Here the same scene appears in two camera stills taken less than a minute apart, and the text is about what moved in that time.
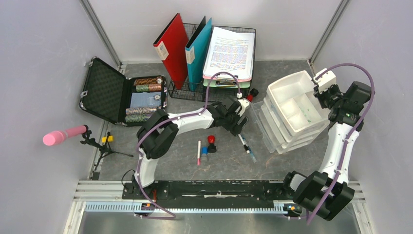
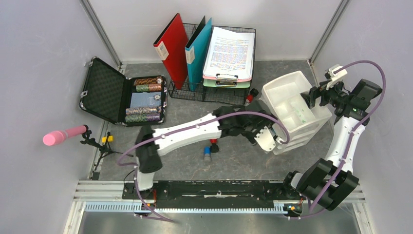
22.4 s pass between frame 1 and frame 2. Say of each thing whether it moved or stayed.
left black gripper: moved
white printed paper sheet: stayed
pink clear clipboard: stayed
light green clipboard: stayed
